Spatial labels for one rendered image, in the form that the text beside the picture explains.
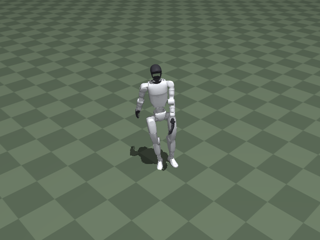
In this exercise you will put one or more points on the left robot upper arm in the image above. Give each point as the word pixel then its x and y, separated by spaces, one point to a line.
pixel 171 92

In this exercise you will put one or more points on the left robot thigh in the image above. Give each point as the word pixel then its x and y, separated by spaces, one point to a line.
pixel 172 136

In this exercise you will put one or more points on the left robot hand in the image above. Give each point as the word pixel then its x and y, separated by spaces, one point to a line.
pixel 172 126

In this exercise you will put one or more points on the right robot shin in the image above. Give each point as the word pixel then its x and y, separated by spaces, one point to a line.
pixel 157 150

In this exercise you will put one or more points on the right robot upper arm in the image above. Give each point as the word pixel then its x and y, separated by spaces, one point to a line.
pixel 142 91

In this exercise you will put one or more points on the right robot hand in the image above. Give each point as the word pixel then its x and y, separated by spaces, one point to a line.
pixel 137 113

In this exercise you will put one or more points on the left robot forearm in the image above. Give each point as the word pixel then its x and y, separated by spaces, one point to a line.
pixel 172 111

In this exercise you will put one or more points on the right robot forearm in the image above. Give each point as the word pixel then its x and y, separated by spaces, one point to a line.
pixel 138 106

